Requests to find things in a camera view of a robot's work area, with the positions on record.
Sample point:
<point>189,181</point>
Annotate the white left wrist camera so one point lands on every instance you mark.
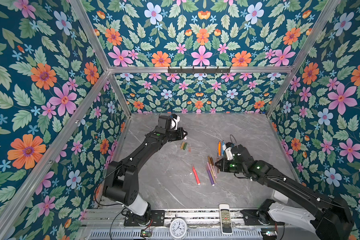
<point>174,121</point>

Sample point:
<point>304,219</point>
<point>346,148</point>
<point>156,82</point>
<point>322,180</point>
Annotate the purple highlighter pen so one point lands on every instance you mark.
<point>210,177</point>

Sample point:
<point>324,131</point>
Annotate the white remote control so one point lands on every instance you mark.
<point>225,219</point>

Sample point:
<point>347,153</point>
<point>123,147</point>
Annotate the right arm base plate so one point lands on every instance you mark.
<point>251,217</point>

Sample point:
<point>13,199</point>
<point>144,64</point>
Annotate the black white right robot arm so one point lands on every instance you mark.
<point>328,218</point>

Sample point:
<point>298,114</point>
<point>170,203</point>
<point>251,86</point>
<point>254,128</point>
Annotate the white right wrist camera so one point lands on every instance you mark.
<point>227,147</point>

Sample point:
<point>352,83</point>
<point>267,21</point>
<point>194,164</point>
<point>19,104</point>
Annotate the pink highlighter pen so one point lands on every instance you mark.
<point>196,175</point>

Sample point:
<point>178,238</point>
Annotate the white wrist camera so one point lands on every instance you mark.
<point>174,121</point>
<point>227,147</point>

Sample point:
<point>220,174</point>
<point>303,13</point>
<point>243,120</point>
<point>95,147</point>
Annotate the black hook rail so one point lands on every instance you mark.
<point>198,70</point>

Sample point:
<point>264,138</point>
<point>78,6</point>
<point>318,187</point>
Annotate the lilac cap beige pen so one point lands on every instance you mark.
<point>208,166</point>

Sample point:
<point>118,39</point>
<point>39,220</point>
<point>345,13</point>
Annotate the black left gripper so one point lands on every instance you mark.
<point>180,134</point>

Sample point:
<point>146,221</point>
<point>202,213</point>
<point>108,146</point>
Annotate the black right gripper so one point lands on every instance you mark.
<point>223,167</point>

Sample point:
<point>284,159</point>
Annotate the beige capybara pen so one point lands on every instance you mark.
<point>212,167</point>

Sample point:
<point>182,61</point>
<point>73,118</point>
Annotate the white analog clock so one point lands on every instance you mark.
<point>178,229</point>

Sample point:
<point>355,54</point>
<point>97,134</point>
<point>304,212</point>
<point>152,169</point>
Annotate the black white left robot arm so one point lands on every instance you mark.
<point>121,183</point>

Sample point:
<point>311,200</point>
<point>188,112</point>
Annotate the brown lilac pen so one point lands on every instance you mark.
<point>214,167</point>

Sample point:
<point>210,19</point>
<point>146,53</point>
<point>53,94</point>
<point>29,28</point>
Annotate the orange highlighter pen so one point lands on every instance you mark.
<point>219,148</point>

